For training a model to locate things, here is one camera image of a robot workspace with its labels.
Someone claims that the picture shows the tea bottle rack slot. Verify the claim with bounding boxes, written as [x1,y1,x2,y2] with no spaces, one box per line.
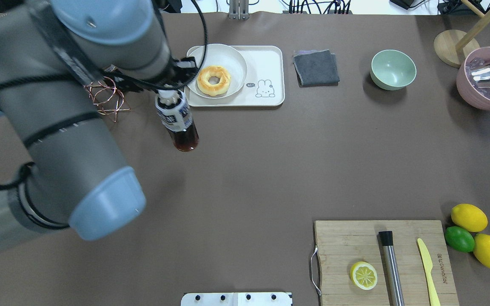
[155,90,199,152]

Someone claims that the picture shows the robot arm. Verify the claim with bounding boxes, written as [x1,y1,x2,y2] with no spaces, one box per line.
[0,0,171,252]

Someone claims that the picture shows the cream serving tray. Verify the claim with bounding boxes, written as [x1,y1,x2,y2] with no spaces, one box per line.
[185,46,285,107]

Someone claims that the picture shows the glazed donut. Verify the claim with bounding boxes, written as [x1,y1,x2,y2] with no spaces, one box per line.
[196,65,232,96]

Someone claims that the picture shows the white round plate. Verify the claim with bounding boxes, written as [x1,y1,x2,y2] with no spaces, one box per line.
[186,43,248,99]

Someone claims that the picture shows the grey folded cloth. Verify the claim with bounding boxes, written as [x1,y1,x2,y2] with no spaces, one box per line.
[292,50,340,87]

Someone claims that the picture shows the wooden cutting board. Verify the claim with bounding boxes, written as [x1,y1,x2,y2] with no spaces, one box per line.
[314,220,459,306]

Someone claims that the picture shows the mint green bowl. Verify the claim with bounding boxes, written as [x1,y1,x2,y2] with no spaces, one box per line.
[370,50,417,91]

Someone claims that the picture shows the half lemon slice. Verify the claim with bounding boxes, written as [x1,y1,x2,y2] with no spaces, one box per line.
[349,261,378,290]

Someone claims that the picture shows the yellow plastic knife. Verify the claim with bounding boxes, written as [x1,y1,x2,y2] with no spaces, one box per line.
[417,238,441,306]

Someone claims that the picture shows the green lime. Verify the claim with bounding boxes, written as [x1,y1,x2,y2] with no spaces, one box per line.
[444,226,475,252]

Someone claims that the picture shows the yellow lemon near board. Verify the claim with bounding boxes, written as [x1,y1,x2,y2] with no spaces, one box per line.
[450,203,488,232]

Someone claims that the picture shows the wooden mug tree stand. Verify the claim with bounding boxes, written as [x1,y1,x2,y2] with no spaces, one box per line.
[433,0,490,68]

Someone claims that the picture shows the pink bowl with ice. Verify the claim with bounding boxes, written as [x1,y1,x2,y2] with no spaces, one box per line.
[456,47,490,111]

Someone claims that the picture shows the aluminium frame post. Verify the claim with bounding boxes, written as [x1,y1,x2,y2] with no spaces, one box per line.
[228,0,250,20]

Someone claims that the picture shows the copper wire bottle rack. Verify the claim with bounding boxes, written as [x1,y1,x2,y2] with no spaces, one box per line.
[83,76,131,123]

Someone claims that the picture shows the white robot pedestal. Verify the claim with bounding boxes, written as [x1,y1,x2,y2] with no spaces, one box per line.
[180,291,293,306]

